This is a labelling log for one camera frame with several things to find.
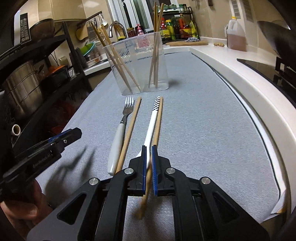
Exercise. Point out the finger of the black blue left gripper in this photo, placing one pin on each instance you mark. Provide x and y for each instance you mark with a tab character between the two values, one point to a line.
66	138

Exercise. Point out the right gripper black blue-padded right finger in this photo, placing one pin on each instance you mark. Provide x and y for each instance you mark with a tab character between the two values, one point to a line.
201	209

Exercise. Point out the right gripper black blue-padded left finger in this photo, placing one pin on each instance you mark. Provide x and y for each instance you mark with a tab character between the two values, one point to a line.
96	211

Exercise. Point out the wooden chopstick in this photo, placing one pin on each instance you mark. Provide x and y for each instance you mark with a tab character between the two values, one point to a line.
155	140
126	142
155	30
160	14
112	50
114	60
157	56

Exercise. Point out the chrome kitchen faucet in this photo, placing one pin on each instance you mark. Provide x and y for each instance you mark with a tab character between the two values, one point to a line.
118	29

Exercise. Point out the person's left hand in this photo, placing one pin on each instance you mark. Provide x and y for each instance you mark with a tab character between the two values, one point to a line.
19	213

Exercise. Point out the black metal shelf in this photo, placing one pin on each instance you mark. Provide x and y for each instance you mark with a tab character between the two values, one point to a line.
58	88

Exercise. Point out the stainless steel pot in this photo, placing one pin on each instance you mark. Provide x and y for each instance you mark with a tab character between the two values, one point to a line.
22	89

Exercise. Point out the wooden chopstick beside fork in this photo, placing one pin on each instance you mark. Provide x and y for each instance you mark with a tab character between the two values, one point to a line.
126	142

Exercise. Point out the grey woven table mat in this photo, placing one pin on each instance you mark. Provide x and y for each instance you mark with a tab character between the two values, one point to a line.
205	131

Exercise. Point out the green bowl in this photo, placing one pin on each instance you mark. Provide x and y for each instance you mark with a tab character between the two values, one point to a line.
87	48

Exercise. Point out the white ceramic striped spoon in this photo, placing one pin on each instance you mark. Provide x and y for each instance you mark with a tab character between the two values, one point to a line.
150	130

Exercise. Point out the clear plastic utensil holder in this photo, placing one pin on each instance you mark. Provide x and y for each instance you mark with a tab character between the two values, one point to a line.
136	52

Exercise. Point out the dark bowl on shelf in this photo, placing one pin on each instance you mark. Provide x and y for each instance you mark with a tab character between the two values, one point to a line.
43	29

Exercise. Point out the microwave oven control panel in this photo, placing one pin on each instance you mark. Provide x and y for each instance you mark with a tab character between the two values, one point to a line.
21	28

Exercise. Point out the black induction cooktop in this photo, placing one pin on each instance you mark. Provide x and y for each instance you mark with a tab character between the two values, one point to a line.
280	76

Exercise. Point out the wooden cutting board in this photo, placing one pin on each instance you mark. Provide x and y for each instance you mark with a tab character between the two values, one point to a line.
184	43

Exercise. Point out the black condiment rack with bottles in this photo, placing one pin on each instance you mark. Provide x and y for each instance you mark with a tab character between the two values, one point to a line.
178	23

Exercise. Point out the plastic jug brown liquid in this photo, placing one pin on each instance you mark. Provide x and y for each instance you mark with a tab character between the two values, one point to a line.
235	35

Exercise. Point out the black frying pan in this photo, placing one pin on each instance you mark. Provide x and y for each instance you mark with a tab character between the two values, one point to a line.
282	40

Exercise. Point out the white handled metal fork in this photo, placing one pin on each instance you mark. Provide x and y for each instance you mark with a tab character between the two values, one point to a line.
117	143

